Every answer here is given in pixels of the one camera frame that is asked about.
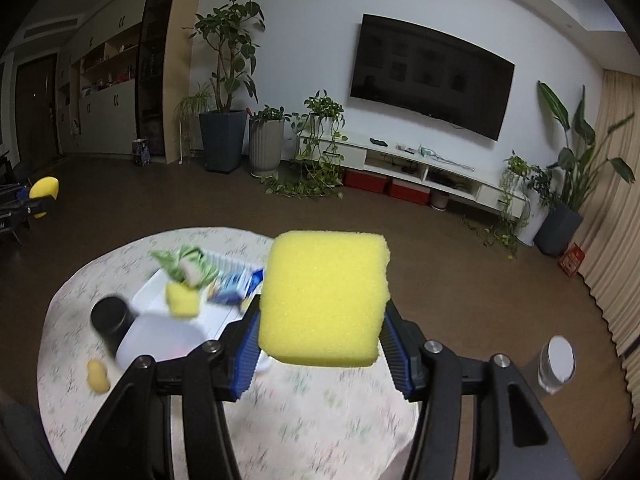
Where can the dark glass cabinet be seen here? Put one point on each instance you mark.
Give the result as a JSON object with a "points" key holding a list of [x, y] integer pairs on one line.
{"points": [[152, 85]]}

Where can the plant in ribbed white pot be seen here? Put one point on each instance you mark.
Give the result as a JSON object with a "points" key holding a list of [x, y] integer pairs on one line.
{"points": [[266, 145]]}

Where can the green cabbage toy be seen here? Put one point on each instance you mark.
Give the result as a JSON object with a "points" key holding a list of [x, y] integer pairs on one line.
{"points": [[185, 262]]}

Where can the beige curtain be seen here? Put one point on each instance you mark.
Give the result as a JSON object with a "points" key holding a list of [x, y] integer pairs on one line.
{"points": [[615, 210]]}

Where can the white television cabinet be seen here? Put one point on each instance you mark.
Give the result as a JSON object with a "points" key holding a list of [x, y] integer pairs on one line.
{"points": [[350, 152]]}

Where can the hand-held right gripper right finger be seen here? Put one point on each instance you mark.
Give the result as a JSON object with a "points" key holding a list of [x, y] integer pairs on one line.
{"points": [[397, 360]]}

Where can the small white pot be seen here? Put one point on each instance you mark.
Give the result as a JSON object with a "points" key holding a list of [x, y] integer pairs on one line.
{"points": [[440, 200]]}

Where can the trailing pothos plant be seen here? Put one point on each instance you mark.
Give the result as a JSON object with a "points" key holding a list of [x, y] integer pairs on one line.
{"points": [[320, 110]]}

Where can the yellow lemon toy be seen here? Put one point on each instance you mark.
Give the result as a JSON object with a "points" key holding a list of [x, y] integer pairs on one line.
{"points": [[45, 187]]}

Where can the round table floral tablecloth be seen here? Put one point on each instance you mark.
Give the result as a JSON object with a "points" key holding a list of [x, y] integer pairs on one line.
{"points": [[310, 410]]}

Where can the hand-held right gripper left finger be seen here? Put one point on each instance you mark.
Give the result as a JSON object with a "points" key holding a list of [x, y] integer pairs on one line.
{"points": [[245, 365]]}

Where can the large-leaf plant in dark pot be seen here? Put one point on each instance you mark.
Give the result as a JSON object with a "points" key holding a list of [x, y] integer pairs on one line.
{"points": [[557, 230]]}

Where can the white wall cabinet with shelves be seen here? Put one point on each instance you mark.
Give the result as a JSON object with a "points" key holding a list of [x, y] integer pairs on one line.
{"points": [[110, 115]]}

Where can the black cup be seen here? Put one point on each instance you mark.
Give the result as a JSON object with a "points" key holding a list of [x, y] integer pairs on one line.
{"points": [[107, 315]]}

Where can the translucent plastic container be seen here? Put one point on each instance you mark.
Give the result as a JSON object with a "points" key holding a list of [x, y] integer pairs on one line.
{"points": [[160, 335]]}

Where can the large yellow sponge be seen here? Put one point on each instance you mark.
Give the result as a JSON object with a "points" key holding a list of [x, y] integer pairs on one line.
{"points": [[325, 300]]}

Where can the potato toy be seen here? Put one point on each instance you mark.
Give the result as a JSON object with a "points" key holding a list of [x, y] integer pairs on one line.
{"points": [[98, 376]]}

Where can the dark door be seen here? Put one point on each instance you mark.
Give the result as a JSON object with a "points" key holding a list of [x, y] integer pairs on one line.
{"points": [[35, 110]]}

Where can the grey bottle with white lid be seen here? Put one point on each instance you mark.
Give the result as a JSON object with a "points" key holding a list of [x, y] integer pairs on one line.
{"points": [[557, 365]]}

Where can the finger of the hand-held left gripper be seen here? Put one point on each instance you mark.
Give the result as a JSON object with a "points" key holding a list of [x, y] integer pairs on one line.
{"points": [[22, 191], [35, 205]]}

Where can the blue and white packet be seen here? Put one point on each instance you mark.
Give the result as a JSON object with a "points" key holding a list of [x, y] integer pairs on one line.
{"points": [[227, 287], [255, 280]]}

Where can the tall plant in dark pot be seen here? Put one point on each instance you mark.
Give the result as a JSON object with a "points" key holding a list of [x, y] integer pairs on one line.
{"points": [[222, 140]]}

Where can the wall-mounted television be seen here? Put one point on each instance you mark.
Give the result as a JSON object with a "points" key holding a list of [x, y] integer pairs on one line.
{"points": [[430, 75]]}

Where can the spider plant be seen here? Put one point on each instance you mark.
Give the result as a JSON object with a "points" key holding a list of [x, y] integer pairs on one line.
{"points": [[195, 102]]}

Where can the small yellow sponge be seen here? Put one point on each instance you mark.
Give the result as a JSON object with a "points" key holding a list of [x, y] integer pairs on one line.
{"points": [[181, 301]]}

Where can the white plastic tray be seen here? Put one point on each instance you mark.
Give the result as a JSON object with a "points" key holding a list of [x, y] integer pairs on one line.
{"points": [[220, 317]]}

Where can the ceiling air vent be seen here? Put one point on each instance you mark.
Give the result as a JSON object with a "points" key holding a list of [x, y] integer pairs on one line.
{"points": [[50, 26]]}

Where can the red storage box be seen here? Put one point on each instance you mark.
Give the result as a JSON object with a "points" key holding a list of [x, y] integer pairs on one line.
{"points": [[409, 192], [366, 181]]}

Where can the dark chair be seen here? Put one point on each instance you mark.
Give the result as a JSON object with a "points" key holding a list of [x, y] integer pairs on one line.
{"points": [[6, 167]]}

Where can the trailing plant on white stand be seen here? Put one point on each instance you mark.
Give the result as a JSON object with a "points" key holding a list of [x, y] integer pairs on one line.
{"points": [[515, 167]]}

